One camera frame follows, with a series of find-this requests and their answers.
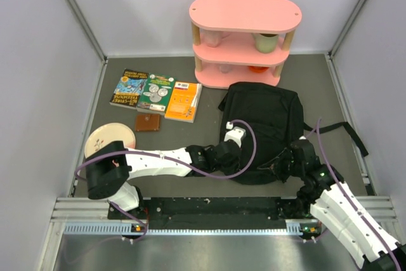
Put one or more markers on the pink mug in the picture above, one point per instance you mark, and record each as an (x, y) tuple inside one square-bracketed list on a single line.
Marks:
[(213, 38)]

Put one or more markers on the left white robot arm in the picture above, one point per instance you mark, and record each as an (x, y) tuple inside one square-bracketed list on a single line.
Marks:
[(109, 169)]

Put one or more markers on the cream floral plate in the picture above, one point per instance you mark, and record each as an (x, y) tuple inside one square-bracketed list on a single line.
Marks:
[(106, 134)]

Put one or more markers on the brown leather wallet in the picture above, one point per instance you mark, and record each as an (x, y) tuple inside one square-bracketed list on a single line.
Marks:
[(147, 122)]

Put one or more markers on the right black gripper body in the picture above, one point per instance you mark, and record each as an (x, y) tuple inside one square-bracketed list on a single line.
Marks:
[(287, 165)]

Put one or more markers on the green paperback book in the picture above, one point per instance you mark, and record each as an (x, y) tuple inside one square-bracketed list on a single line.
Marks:
[(156, 94)]

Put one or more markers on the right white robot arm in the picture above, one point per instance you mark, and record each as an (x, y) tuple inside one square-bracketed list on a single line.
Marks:
[(326, 196)]

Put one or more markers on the grey cable duct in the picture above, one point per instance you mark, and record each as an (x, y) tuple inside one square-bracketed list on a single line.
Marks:
[(287, 228)]

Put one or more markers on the black student backpack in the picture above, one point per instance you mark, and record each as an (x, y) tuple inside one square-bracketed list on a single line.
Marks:
[(275, 119)]

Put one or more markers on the green mug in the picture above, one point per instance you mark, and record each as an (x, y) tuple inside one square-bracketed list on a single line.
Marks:
[(265, 43)]

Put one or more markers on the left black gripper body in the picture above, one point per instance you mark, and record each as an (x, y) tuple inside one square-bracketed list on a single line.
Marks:
[(229, 168)]

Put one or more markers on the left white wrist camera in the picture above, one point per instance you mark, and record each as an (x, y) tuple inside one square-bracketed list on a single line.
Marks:
[(234, 133)]

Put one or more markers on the pink three-tier shelf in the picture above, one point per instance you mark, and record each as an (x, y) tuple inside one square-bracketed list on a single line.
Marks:
[(242, 18)]

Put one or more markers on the clear glass cup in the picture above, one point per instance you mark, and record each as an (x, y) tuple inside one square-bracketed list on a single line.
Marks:
[(225, 68)]

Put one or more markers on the orange bowl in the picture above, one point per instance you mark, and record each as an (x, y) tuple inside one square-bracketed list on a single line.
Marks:
[(257, 69)]

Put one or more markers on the orange paperback book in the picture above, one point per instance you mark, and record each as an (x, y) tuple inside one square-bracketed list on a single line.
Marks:
[(183, 102)]

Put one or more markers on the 169-storey treehouse book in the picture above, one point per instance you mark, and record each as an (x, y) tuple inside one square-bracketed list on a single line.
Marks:
[(129, 89)]

